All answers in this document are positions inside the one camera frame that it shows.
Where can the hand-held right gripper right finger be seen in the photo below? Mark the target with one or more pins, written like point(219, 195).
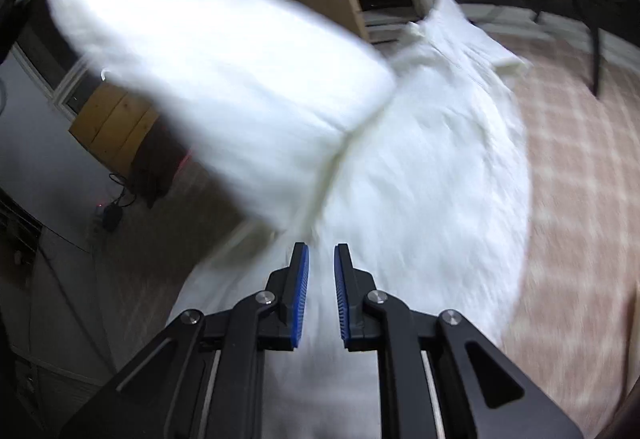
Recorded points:
point(342, 299)

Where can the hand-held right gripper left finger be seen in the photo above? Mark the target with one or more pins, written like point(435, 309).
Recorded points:
point(300, 299)

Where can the white shirt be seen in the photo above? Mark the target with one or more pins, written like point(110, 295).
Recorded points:
point(425, 194)

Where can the black power adapter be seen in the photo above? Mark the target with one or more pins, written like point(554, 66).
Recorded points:
point(111, 216)

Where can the plaid bed blanket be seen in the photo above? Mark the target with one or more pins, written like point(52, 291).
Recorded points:
point(575, 194)

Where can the wooden nightstand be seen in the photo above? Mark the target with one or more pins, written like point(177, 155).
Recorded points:
point(110, 119)

